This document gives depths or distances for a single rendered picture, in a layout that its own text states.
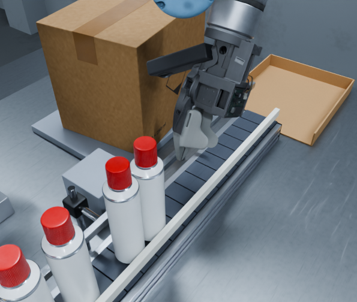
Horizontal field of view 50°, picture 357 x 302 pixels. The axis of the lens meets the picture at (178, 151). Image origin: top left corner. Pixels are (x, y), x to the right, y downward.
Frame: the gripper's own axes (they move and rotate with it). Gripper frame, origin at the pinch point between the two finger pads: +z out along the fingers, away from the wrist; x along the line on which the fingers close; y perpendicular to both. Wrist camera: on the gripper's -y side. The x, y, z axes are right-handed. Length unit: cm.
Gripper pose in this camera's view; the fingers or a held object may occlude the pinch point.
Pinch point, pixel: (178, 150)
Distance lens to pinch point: 63.2
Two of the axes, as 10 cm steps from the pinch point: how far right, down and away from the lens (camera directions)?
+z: -3.0, 9.1, 2.8
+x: 5.1, -0.9, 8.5
